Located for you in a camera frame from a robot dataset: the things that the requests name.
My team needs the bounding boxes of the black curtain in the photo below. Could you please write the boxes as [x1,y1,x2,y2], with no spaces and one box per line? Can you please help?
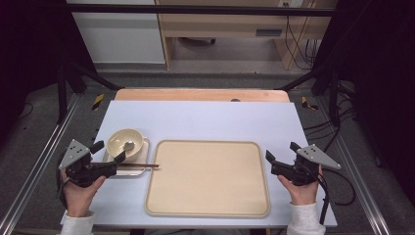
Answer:
[311,0,415,200]
[0,0,97,145]

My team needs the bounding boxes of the black floor cables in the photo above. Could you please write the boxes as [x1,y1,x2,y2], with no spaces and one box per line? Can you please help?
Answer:
[302,80,357,154]

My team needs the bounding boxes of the right gripper thick black cable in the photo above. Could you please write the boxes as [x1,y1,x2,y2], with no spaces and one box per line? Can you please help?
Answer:
[314,172,330,226]

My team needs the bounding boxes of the person's left hand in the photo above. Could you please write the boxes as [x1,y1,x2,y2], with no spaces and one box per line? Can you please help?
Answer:
[60,169,108,218]

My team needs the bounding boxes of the aluminium floor rail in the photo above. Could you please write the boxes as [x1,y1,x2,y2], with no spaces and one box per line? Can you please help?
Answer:
[316,97,392,235]
[0,93,82,235]

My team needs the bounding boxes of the bundle of black hanging cables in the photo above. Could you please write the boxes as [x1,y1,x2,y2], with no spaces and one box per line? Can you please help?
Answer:
[284,15,323,71]

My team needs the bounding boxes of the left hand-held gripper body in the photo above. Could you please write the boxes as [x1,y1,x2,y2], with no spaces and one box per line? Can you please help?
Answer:
[58,139,101,189]

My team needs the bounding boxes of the white cabinet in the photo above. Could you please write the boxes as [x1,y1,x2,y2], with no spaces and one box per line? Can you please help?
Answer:
[66,0,166,65]

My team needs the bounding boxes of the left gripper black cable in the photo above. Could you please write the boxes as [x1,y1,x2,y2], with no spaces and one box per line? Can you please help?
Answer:
[56,156,69,211]

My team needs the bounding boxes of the black metal stand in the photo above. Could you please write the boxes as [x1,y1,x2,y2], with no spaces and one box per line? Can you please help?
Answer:
[276,63,343,127]
[56,60,122,125]

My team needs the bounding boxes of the cream bowl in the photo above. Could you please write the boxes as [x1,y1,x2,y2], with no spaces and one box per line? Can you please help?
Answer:
[106,127,146,163]

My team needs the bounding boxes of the white square plate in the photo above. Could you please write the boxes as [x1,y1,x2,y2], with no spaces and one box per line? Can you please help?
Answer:
[102,136,152,178]

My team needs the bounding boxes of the office chair base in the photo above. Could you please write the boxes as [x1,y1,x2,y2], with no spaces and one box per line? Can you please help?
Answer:
[178,36,217,46]

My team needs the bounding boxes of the person's right hand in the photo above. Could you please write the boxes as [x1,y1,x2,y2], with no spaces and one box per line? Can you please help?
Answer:
[277,164,324,207]

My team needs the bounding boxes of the beige rectangular tray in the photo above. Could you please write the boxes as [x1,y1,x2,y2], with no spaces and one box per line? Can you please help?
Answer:
[145,140,271,218]

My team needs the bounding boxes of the brown chopstick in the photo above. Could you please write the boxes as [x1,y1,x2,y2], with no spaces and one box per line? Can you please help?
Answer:
[116,163,161,168]
[116,164,160,170]

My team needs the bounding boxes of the right gripper thin black cable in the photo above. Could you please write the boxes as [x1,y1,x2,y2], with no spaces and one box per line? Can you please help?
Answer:
[324,167,357,207]

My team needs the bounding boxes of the wooden table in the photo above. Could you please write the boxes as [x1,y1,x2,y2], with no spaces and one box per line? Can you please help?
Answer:
[114,87,291,103]

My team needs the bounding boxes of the metal spoon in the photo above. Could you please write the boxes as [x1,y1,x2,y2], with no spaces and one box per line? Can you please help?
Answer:
[118,140,136,157]

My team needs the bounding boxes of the black horizontal frame bar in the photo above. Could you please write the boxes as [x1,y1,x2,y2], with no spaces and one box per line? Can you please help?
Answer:
[67,3,338,18]

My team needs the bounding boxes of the yellow black tape strip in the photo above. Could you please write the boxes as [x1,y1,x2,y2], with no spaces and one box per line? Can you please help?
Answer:
[300,95,320,112]
[91,93,106,112]

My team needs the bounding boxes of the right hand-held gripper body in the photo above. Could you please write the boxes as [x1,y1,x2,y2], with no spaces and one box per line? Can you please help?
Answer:
[291,144,342,187]

